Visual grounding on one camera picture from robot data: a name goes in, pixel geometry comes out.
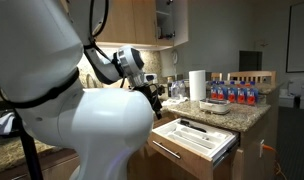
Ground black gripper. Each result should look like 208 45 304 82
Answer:
136 84 162 119

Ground wooden drawer with steel handle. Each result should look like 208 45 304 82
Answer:
148 118 239 180

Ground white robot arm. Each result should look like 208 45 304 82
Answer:
0 0 160 180

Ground black knife in tray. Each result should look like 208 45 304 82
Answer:
179 120 207 133

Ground white paper towel roll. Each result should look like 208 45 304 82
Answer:
189 70 206 101

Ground white cutlery tray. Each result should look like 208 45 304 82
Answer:
153 118 237 161

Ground white rectangular dish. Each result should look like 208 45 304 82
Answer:
199 99 231 114

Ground pack of water bottles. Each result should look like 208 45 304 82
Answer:
210 81 258 106

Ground wooden chair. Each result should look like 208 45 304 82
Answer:
210 71 276 84

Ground upper wooden wall cabinets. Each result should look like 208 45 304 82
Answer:
93 0 189 51

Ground black camera tripod pole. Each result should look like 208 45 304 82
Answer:
15 113 43 180

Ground orange power cable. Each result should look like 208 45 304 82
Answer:
261 143 288 180

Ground whiteboard on wall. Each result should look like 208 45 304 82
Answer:
286 1 304 73

